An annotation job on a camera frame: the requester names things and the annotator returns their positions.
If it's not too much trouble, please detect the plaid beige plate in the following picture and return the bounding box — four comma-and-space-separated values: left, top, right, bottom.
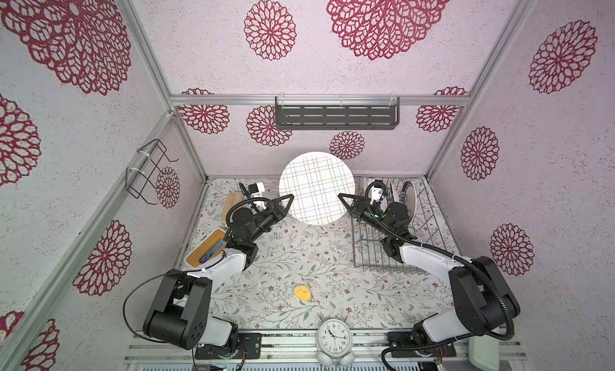
279, 152, 356, 225

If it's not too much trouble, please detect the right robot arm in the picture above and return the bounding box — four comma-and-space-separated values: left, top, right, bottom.
338, 193, 521, 350

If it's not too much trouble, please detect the white alarm clock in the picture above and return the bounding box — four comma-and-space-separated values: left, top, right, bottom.
316, 318, 355, 369

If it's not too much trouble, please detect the pale green box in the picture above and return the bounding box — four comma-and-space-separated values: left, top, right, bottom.
468, 335, 500, 371

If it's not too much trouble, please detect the dark rimmed plate in rack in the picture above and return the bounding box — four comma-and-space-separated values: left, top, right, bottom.
392, 180, 417, 220

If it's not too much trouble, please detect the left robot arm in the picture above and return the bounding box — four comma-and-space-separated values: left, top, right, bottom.
143, 194, 295, 358

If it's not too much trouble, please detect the yellow cheese toy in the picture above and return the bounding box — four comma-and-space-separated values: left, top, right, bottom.
293, 284, 312, 301

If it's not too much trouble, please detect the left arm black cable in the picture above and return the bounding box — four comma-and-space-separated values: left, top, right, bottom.
122, 196, 275, 344

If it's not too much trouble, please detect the grey wall shelf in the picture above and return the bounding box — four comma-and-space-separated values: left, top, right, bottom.
274, 97, 400, 131

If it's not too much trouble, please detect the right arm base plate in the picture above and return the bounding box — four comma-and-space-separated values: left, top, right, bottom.
387, 330, 457, 358

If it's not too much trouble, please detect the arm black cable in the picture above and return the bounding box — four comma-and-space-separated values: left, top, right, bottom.
122, 196, 275, 344
364, 179, 516, 371

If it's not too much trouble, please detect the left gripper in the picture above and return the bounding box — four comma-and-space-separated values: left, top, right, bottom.
249, 194, 294, 244

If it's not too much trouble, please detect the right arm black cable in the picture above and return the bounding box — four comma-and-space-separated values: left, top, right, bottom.
364, 179, 516, 371

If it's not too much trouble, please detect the wire dish rack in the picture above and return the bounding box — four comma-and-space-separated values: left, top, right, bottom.
338, 180, 457, 279

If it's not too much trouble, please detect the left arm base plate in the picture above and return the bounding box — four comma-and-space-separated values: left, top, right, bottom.
195, 333, 263, 361

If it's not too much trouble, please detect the yellow tray with blue item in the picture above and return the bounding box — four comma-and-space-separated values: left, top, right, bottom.
184, 228, 227, 268

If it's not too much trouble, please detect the black wire wall basket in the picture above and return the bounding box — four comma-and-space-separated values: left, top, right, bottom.
124, 138, 179, 206

